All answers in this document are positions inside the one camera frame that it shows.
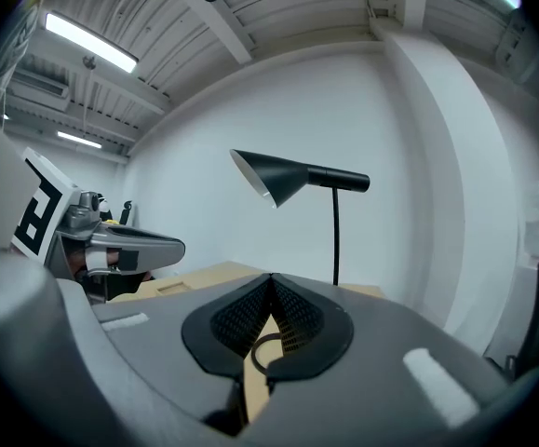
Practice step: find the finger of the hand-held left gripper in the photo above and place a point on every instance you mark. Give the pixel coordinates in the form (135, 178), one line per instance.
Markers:
(157, 254)

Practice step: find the ceiling air conditioner unit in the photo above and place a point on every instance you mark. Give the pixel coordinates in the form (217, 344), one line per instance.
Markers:
(41, 89)

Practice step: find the black desk lamp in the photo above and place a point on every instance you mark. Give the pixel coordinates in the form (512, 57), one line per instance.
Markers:
(287, 175)

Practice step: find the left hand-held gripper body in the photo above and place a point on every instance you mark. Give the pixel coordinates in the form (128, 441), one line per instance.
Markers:
(36, 212)

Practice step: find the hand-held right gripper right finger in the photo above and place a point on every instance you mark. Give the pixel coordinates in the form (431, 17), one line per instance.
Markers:
(381, 342)

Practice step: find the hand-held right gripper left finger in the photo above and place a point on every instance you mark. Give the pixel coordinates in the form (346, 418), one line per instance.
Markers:
(125, 366)

